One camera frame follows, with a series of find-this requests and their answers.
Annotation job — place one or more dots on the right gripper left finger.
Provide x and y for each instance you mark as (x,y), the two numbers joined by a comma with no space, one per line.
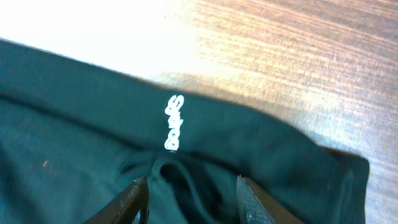
(129,207)

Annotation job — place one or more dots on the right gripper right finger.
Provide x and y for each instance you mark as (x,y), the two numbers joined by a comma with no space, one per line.
(256,206)

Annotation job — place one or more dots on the black branded t-shirt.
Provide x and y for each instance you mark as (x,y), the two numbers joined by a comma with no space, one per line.
(73,136)

